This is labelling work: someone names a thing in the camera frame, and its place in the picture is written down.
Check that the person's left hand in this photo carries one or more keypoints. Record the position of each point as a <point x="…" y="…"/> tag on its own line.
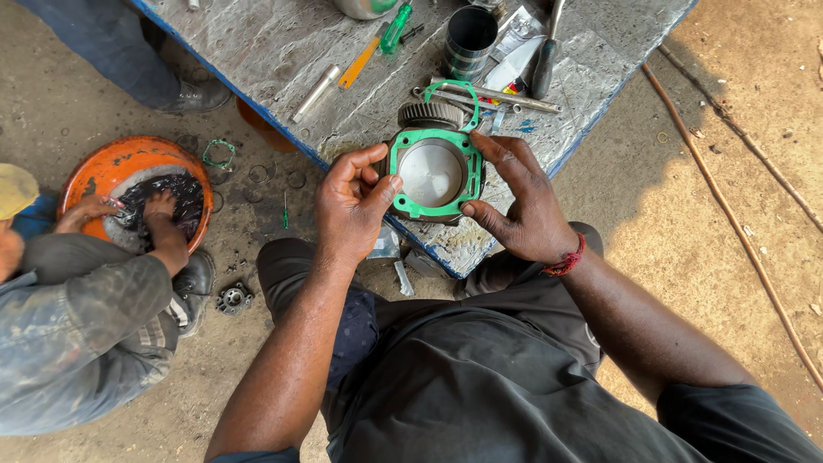
<point x="347" y="206"/>

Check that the person's right hand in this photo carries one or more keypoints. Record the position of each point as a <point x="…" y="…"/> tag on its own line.
<point x="524" y="206"/>

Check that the metal engine cylinder with piston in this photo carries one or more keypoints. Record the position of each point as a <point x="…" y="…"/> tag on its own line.
<point x="431" y="172"/>

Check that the green square gasket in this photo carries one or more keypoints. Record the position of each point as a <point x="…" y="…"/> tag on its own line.
<point x="411" y="138"/>

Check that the small green screwdriver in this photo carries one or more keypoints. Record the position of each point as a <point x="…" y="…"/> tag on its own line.
<point x="285" y="212"/>

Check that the red thread wrist band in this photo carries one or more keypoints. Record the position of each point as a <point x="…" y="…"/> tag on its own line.
<point x="567" y="260"/>

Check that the torn plastic wrapper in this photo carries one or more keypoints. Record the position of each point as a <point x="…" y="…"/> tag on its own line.
<point x="404" y="278"/>

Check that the long steel rod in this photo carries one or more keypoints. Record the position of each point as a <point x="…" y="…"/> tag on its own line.
<point x="508" y="96"/>

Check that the orange bowl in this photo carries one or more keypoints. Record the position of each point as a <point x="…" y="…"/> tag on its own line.
<point x="263" y="125"/>

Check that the silver metal pin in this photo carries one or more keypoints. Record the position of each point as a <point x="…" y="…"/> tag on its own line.
<point x="315" y="94"/>

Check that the grey toothed gear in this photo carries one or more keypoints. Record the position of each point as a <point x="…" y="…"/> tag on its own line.
<point x="429" y="114"/>

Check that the steel spanner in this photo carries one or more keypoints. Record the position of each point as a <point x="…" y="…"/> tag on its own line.
<point x="450" y="98"/>

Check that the green gasket with holes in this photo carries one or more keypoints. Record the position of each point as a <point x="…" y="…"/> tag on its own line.
<point x="218" y="154"/>

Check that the round metal bearing plate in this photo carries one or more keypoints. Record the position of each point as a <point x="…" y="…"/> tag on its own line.
<point x="234" y="299"/>

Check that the clear plastic packaging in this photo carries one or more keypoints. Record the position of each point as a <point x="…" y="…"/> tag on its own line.
<point x="514" y="48"/>

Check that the blue edged work table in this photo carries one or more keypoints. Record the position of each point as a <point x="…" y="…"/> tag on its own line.
<point x="276" y="58"/>

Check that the black cylinder sleeve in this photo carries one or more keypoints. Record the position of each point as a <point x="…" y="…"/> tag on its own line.
<point x="468" y="44"/>

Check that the person's black clothing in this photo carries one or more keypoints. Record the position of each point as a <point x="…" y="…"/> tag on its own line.
<point x="488" y="379"/>

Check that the small black bit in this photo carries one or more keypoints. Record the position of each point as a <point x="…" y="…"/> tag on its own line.
<point x="411" y="33"/>

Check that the silver metal container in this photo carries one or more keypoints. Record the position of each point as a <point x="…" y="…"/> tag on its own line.
<point x="363" y="6"/>

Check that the orange wash basin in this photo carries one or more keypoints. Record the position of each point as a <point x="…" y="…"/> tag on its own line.
<point x="103" y="167"/>

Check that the yellow cap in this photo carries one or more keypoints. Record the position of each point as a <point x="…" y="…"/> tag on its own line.
<point x="16" y="190"/>

